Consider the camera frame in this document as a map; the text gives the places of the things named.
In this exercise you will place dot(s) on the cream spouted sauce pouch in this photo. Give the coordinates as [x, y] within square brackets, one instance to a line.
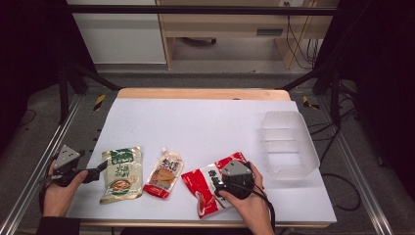
[163, 176]

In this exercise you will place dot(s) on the person's left hand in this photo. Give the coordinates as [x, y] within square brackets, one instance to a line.
[58, 199]

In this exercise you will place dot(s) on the clear plastic container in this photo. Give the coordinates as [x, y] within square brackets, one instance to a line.
[288, 147]

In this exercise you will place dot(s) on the wooden table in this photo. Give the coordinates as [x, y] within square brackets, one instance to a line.
[202, 94]

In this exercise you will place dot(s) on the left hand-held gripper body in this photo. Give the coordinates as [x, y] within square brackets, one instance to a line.
[67, 156]

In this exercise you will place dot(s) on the black metal stand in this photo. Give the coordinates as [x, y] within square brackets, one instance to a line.
[70, 81]
[329, 84]

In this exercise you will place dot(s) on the black curtain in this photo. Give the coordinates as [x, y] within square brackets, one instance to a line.
[29, 49]
[381, 65]

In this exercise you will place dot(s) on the yellow and black tape strip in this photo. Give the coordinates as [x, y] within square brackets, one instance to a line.
[308, 103]
[99, 102]

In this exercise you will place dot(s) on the black horizontal frame bar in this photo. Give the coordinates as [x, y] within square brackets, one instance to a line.
[195, 9]

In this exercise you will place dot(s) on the aluminium rail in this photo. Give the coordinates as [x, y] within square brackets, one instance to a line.
[359, 169]
[45, 156]

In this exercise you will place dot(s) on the person's right hand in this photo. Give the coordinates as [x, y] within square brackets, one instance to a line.
[253, 209]

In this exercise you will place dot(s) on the white cabinet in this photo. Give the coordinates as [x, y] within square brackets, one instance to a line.
[120, 36]

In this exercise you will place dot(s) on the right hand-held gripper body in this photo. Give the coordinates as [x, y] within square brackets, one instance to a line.
[236, 182]

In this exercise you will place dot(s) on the light wooden desk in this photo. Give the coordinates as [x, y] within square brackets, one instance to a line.
[225, 23]

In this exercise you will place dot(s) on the green and cream sauce packet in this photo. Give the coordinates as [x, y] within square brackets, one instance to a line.
[122, 176]

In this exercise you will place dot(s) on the red and white seasoning packet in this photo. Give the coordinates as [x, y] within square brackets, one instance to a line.
[202, 186]

